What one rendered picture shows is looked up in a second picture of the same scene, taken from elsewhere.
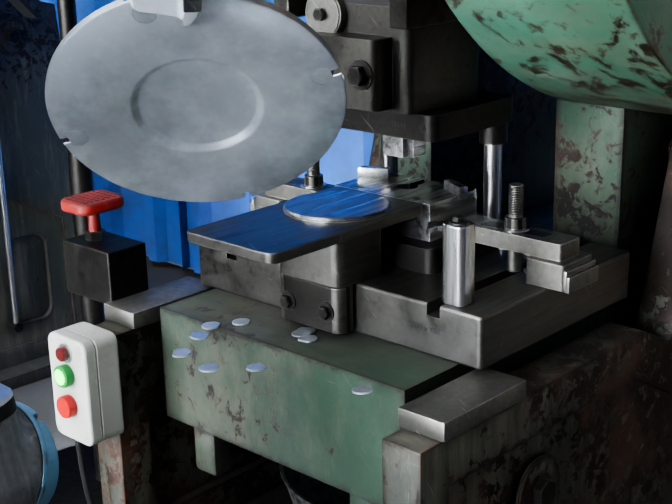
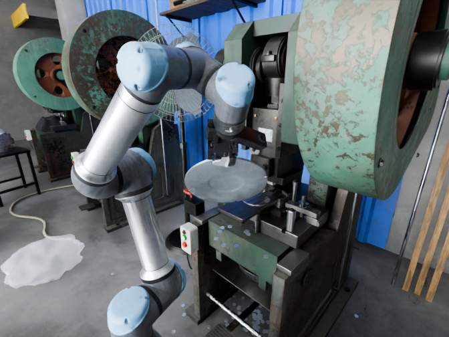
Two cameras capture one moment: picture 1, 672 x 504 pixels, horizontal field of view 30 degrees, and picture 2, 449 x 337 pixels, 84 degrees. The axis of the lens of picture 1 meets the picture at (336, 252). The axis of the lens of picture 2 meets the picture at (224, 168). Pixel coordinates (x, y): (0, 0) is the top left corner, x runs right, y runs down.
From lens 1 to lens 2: 0.43 m
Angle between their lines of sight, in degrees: 2
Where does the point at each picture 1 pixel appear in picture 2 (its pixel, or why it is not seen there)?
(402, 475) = (278, 283)
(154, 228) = not seen: hidden behind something
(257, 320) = (234, 225)
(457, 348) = (289, 242)
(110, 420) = (195, 248)
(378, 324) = (266, 231)
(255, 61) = (244, 174)
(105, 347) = (194, 231)
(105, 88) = (201, 179)
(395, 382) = (274, 253)
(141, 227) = not seen: hidden behind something
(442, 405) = (288, 263)
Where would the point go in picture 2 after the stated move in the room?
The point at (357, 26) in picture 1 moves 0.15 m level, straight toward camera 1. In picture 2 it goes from (264, 153) to (268, 164)
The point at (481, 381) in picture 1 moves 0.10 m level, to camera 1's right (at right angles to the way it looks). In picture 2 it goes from (296, 253) to (323, 253)
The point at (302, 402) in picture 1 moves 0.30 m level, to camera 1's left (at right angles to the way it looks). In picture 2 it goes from (246, 251) to (176, 251)
